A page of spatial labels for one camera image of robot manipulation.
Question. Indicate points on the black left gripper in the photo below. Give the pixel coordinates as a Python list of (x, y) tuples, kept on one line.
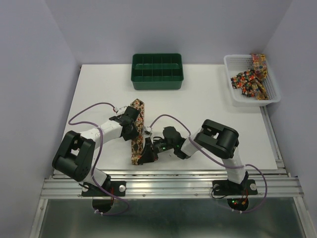
[(133, 133)]

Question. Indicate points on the dark multicolour dotted tie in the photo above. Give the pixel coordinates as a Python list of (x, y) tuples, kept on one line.
[(244, 81)]

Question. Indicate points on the paisley patterned tie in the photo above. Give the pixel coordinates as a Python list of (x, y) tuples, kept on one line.
[(137, 143)]

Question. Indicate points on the green compartment organizer box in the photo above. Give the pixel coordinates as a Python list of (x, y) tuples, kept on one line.
[(157, 71)]

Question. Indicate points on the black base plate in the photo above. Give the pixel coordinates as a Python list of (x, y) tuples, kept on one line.
[(227, 188), (116, 188)]

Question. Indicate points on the yellow patterned tie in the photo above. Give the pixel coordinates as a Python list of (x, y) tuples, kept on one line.
[(261, 72)]

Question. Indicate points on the aluminium rail frame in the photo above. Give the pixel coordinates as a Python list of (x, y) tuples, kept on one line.
[(169, 184)]

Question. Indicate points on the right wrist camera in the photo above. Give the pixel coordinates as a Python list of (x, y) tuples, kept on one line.
[(147, 131)]

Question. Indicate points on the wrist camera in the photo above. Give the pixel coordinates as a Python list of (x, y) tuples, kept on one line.
[(147, 131), (119, 110)]

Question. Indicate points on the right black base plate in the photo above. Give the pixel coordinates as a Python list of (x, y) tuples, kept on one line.
[(227, 188)]

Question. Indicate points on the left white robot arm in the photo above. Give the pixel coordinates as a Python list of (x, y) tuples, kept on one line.
[(78, 153)]

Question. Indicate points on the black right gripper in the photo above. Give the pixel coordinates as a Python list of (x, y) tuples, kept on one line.
[(148, 154)]

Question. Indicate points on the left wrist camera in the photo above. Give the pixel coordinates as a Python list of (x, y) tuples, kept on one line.
[(119, 110)]

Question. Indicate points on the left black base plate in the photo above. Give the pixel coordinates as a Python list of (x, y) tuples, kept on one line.
[(116, 188)]

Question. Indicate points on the white perforated plastic basket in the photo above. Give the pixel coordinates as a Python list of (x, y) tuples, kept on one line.
[(235, 64)]

